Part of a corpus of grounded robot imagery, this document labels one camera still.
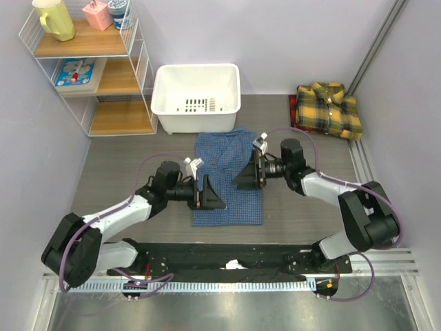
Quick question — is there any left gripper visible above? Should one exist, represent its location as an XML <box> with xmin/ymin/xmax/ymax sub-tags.
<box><xmin>165</xmin><ymin>174</ymin><xmax>225</xmax><ymax>209</ymax></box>

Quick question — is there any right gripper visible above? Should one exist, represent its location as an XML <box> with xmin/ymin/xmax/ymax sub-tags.
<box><xmin>233</xmin><ymin>150</ymin><xmax>290</xmax><ymax>190</ymax></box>

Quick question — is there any blue checked long sleeve shirt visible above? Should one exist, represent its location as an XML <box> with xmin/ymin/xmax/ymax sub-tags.
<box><xmin>193</xmin><ymin>128</ymin><xmax>263</xmax><ymax>227</ymax></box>

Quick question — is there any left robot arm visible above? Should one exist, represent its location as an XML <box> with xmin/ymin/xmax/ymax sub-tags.
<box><xmin>41</xmin><ymin>159</ymin><xmax>226</xmax><ymax>292</ymax></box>

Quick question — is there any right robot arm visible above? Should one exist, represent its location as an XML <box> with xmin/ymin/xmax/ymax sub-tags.
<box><xmin>233</xmin><ymin>137</ymin><xmax>400</xmax><ymax>272</ymax></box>

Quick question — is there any white paper scrap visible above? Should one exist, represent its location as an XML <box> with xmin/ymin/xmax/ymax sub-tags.
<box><xmin>225</xmin><ymin>259</ymin><xmax>247</xmax><ymax>270</ymax></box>

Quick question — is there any white plastic basket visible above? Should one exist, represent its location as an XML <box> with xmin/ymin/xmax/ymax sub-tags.
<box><xmin>151</xmin><ymin>63</ymin><xmax>241</xmax><ymax>134</ymax></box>

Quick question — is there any yellow plaid folded shirt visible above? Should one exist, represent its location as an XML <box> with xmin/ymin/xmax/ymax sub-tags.
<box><xmin>295</xmin><ymin>82</ymin><xmax>363</xmax><ymax>141</ymax></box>

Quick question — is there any blue white picture book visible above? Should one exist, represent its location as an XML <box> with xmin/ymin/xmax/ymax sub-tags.
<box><xmin>54</xmin><ymin>58</ymin><xmax>96</xmax><ymax>92</ymax></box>

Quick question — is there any blue white round tin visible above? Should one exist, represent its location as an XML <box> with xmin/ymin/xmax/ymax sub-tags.
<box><xmin>107</xmin><ymin>0</ymin><xmax>132</xmax><ymax>30</ymax></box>

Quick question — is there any pink box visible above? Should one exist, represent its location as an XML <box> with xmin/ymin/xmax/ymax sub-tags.
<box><xmin>82</xmin><ymin>0</ymin><xmax>112</xmax><ymax>31</ymax></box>

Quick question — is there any yellow plastic pitcher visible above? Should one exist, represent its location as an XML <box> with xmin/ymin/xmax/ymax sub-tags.
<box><xmin>32</xmin><ymin>0</ymin><xmax>75</xmax><ymax>42</ymax></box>

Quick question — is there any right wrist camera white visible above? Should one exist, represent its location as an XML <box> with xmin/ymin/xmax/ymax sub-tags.
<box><xmin>252</xmin><ymin>132</ymin><xmax>268</xmax><ymax>156</ymax></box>

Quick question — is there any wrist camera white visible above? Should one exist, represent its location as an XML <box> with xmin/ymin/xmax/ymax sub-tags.
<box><xmin>252</xmin><ymin>132</ymin><xmax>268</xmax><ymax>156</ymax></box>
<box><xmin>184</xmin><ymin>157</ymin><xmax>204</xmax><ymax>179</ymax></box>

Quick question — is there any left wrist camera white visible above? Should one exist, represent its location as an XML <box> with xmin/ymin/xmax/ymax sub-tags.
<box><xmin>184</xmin><ymin>157</ymin><xmax>204</xmax><ymax>179</ymax></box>

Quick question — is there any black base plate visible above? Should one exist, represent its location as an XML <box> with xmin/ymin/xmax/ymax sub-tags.
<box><xmin>123</xmin><ymin>243</ymin><xmax>352</xmax><ymax>283</ymax></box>

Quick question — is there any white slotted cable duct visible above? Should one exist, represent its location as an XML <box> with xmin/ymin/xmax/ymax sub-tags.
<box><xmin>71</xmin><ymin>278</ymin><xmax>316</xmax><ymax>293</ymax></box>

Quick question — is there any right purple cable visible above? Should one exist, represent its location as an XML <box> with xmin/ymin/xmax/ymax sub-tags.
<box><xmin>265</xmin><ymin>128</ymin><xmax>404</xmax><ymax>303</ymax></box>

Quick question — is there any aluminium frame rail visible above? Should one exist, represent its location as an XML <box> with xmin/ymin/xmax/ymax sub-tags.
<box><xmin>43</xmin><ymin>248</ymin><xmax>420</xmax><ymax>281</ymax></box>

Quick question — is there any white wire shelf rack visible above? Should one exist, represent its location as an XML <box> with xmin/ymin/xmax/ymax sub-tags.
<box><xmin>19</xmin><ymin>1</ymin><xmax>158</xmax><ymax>137</ymax></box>

